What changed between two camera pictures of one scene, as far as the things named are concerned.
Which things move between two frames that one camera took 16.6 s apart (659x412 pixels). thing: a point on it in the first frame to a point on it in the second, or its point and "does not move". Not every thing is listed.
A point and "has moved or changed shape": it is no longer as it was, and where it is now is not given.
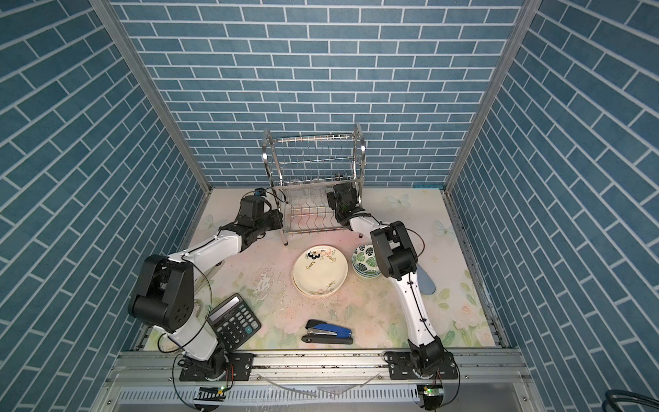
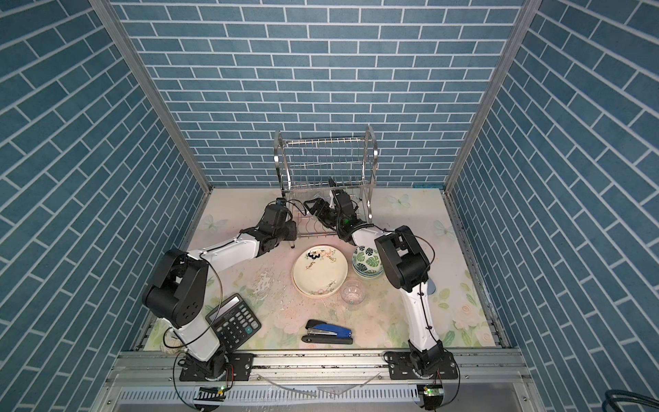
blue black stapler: x=320 y=332 does not move
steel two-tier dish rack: x=305 y=172 has moved or changed shape
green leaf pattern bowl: x=364 y=262 does not move
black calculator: x=232 y=323 does not move
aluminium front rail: x=160 y=370 does not move
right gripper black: x=333 y=200 to x=316 y=211
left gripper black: x=276 y=221 to x=292 y=227
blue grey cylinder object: x=426 y=283 does not move
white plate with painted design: x=319 y=271 does not move
